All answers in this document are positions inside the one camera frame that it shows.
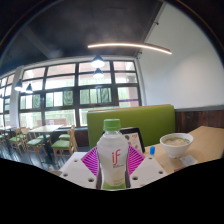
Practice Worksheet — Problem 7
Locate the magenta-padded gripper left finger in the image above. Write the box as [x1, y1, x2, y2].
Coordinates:
[60, 146, 102, 190]

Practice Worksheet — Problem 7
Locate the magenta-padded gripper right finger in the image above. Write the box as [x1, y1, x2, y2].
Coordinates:
[125, 144, 168, 190]

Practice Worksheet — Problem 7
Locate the green-capped clear drink bottle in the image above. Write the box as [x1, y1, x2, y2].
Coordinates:
[96, 118, 130, 191]

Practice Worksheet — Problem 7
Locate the black-framed picture stand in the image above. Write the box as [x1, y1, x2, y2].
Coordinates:
[119, 126, 146, 154]

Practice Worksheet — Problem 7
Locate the group of wooden green-seat chairs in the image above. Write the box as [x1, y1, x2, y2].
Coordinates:
[0, 124, 79, 164]

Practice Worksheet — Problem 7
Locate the white ceramic bowl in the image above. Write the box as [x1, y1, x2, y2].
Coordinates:
[159, 132, 194, 159]

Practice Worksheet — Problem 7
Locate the white napkin packet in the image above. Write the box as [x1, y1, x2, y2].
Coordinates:
[179, 154, 199, 168]

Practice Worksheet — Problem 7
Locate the green upholstered bench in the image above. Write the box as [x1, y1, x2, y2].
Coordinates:
[86, 104, 176, 152]

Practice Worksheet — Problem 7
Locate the wooden dining table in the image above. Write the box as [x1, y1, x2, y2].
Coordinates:
[29, 124, 64, 134]

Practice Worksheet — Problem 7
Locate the group of dark pendant lamps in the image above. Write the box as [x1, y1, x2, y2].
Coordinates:
[13, 54, 106, 94]

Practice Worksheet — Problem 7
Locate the long linear ceiling light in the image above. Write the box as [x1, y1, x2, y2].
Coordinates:
[87, 42, 173, 55]

